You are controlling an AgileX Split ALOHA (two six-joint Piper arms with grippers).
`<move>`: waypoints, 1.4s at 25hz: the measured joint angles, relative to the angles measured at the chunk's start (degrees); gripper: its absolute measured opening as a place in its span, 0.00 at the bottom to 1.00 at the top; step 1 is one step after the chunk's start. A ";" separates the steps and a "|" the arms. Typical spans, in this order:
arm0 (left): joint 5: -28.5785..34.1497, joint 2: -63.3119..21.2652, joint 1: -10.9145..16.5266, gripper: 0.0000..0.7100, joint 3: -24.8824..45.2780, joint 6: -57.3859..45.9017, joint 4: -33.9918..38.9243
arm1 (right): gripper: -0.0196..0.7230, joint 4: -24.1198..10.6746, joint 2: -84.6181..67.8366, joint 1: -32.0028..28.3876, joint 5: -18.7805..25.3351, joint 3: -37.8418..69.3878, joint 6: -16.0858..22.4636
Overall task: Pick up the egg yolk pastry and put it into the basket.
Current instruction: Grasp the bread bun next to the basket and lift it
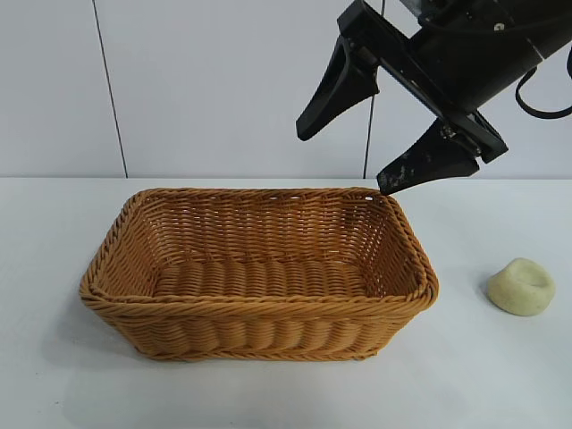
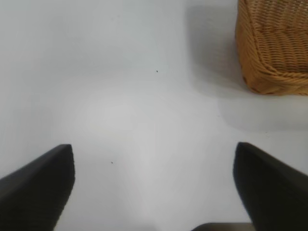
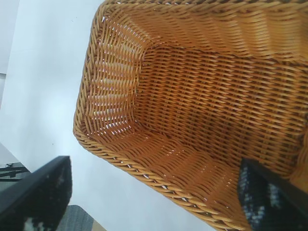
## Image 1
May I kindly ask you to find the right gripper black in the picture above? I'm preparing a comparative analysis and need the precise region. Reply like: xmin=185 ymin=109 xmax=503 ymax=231
xmin=296 ymin=0 xmax=545 ymax=197

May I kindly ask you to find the pale egg yolk pastry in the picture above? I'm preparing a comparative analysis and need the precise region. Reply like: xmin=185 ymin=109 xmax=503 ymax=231
xmin=486 ymin=257 xmax=557 ymax=318

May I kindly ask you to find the brown woven wicker basket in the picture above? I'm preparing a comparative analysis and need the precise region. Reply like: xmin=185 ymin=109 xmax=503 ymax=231
xmin=79 ymin=186 xmax=442 ymax=362

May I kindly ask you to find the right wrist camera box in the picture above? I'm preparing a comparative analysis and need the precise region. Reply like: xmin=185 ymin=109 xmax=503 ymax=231
xmin=401 ymin=0 xmax=431 ymax=21

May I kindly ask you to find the black loop cable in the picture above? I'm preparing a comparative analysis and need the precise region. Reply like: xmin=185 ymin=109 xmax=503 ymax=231
xmin=515 ymin=44 xmax=572 ymax=121

